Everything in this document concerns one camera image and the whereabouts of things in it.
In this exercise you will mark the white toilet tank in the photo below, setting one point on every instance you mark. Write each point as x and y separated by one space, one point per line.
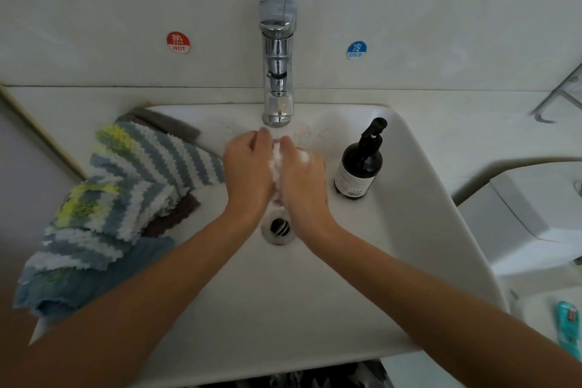
532 215

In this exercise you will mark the white toilet lid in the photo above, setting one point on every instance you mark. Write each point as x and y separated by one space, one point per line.
536 329

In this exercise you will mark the person's left hand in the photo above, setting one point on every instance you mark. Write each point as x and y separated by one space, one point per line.
247 174

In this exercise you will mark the person's left forearm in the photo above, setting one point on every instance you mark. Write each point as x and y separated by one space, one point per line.
127 310

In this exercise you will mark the person's right forearm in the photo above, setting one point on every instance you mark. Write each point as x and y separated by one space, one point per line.
446 319

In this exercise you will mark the brown cloth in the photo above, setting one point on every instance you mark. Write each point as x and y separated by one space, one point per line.
173 124

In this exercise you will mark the metal sink drain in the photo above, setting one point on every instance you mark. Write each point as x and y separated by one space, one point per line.
277 230

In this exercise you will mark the pink white striped cloth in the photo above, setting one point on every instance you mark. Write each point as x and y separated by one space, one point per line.
276 156

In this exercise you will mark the person's right hand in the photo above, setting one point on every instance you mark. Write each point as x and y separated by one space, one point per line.
305 192

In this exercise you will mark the chrome faucet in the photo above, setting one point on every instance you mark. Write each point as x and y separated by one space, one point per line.
277 56

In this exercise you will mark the chrome flush button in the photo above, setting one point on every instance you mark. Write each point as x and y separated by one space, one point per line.
577 188

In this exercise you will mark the blue round sticker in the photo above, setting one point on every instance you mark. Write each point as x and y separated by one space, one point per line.
356 49

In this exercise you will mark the gray patterned trousers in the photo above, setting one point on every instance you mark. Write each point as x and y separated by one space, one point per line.
327 376

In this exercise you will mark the metal wall shelf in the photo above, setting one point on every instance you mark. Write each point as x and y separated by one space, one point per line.
553 103

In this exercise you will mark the red round sticker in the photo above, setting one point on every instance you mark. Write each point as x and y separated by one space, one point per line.
178 41

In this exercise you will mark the white ceramic sink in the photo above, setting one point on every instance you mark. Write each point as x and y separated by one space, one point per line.
300 319

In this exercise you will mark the teal tube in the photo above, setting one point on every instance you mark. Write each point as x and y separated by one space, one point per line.
567 329

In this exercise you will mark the blue stained cloth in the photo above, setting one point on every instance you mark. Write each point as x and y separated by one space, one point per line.
64 288

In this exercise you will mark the black pump soap bottle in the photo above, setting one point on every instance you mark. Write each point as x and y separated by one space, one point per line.
359 171

